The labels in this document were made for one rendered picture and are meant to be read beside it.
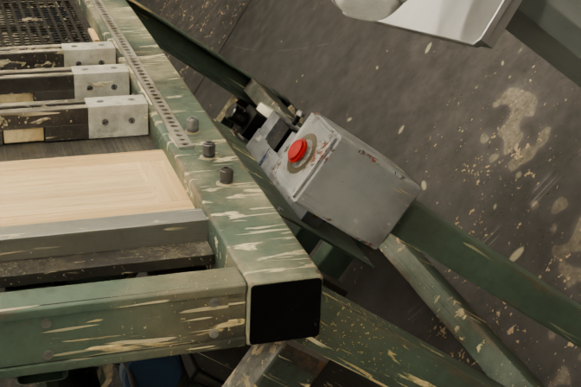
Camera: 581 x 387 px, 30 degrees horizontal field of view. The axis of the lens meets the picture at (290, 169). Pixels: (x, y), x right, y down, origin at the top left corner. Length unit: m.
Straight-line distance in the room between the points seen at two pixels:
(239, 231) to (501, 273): 0.44
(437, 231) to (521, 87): 1.25
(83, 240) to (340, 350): 0.45
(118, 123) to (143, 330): 0.77
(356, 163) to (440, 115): 1.56
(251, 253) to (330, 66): 2.15
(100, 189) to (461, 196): 1.17
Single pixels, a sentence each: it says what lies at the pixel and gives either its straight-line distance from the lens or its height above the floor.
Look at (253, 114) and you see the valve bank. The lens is 2.26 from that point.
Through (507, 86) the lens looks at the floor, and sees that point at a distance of 2.98.
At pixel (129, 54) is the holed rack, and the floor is 0.89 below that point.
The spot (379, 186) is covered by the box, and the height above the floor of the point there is 0.82.
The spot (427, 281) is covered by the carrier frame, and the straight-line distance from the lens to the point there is 2.52.
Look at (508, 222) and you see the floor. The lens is 2.70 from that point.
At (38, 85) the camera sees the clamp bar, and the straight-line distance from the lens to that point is 2.49.
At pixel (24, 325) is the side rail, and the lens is 1.58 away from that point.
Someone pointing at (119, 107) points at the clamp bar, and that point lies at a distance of 2.28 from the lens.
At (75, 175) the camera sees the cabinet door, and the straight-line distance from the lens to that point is 2.08.
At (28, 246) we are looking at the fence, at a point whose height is 1.14.
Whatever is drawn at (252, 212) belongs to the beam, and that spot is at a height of 0.85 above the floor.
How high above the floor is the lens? 1.68
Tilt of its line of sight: 27 degrees down
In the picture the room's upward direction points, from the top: 59 degrees counter-clockwise
